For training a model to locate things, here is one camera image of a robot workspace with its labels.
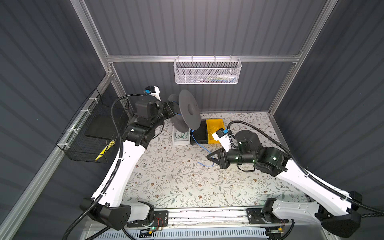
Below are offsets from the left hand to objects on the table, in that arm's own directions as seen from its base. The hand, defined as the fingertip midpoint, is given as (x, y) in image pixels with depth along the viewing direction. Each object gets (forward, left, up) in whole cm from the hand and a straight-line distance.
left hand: (174, 102), depth 67 cm
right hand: (-23, -14, -12) cm, 29 cm away
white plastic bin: (+9, 0, -41) cm, 42 cm away
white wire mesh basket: (+63, -24, -20) cm, 70 cm away
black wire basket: (-7, +40, -14) cm, 43 cm away
